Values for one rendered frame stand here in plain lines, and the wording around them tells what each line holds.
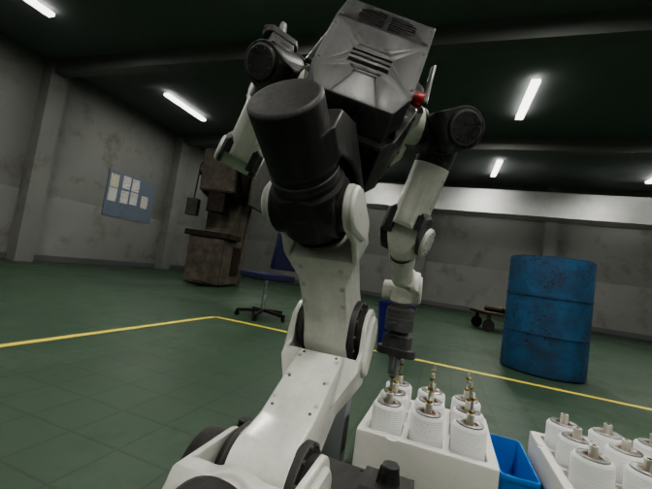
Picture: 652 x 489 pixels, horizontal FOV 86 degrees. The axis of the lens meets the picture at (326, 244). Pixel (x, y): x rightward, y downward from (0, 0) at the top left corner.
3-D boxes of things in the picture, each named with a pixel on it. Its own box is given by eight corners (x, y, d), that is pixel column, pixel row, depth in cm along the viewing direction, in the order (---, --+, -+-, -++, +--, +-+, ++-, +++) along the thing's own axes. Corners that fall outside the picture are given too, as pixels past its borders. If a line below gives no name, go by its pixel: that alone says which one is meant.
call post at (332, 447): (338, 470, 114) (350, 372, 116) (317, 462, 116) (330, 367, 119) (343, 459, 121) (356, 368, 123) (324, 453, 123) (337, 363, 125)
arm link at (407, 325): (371, 351, 111) (375, 313, 112) (382, 347, 119) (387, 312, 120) (409, 362, 104) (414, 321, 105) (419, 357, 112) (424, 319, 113)
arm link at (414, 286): (419, 309, 112) (420, 286, 101) (391, 304, 115) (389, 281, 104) (422, 291, 115) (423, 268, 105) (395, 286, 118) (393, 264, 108)
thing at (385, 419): (361, 453, 112) (369, 396, 114) (388, 453, 115) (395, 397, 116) (374, 472, 103) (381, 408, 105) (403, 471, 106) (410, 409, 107)
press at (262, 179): (208, 279, 812) (229, 146, 833) (263, 289, 766) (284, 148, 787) (153, 278, 657) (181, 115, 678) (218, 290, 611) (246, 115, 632)
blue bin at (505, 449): (537, 530, 98) (542, 485, 99) (495, 515, 102) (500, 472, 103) (516, 474, 127) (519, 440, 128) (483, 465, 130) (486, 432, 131)
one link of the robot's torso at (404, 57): (457, 115, 56) (469, 31, 78) (258, 42, 57) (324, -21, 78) (391, 228, 80) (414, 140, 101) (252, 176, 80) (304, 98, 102)
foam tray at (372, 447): (492, 542, 91) (500, 471, 92) (347, 490, 104) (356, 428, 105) (480, 469, 127) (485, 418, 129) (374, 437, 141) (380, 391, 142)
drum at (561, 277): (570, 370, 339) (579, 265, 346) (603, 391, 274) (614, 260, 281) (493, 355, 359) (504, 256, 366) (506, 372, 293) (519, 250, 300)
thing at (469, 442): (483, 489, 102) (490, 425, 104) (476, 504, 94) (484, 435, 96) (450, 473, 108) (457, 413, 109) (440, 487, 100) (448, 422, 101)
